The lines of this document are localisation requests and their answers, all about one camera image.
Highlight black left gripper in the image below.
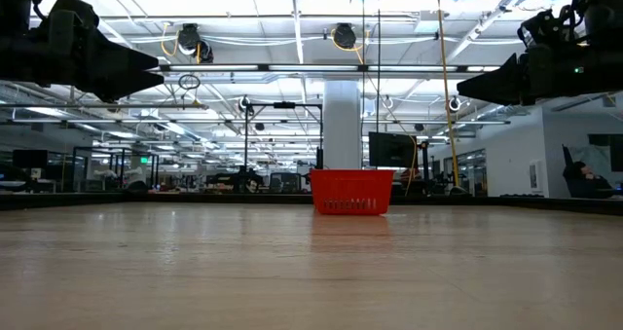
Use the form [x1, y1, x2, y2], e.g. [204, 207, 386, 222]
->
[28, 27, 165, 103]

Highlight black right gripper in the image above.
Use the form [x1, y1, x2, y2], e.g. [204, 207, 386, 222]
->
[457, 42, 593, 106]

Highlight black office chair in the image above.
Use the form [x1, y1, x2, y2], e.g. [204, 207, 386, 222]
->
[561, 143, 585, 199]

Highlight person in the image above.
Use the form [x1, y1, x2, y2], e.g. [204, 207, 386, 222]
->
[564, 160, 617, 199]

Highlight black monitor screen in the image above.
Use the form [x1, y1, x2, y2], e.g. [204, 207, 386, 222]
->
[368, 131, 418, 169]

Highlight dark small monitor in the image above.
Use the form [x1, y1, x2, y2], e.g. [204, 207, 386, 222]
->
[12, 149, 49, 170]

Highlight black gantry stand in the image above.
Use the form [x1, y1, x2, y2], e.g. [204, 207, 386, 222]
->
[242, 100, 325, 193]

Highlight white square pillar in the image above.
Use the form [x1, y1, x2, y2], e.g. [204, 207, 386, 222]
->
[323, 80, 364, 170]

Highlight red plastic mesh basket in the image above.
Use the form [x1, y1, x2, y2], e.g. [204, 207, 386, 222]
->
[309, 168, 396, 217]

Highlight long ceiling light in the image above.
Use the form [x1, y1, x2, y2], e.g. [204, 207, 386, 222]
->
[160, 63, 502, 73]

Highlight hanging coiled cable ring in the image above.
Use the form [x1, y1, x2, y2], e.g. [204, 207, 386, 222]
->
[177, 73, 202, 91]

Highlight yellow cable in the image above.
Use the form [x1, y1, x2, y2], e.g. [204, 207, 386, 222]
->
[434, 0, 461, 191]

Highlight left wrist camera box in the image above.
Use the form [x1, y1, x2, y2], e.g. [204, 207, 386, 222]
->
[46, 0, 101, 42]

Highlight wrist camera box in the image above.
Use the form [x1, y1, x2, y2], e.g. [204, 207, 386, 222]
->
[46, 0, 101, 42]
[517, 9, 583, 49]

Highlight black ceiling cable reel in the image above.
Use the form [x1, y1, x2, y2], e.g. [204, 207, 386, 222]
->
[176, 22, 215, 64]
[332, 22, 358, 51]

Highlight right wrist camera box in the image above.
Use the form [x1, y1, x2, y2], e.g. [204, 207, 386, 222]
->
[517, 9, 583, 49]

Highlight white wall poster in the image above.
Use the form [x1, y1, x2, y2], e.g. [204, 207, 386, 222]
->
[528, 161, 543, 193]

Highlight black aluminium table frame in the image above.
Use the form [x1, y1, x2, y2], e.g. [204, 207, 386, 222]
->
[0, 192, 623, 218]

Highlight hanging black cables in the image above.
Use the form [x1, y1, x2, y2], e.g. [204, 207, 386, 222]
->
[360, 0, 383, 170]

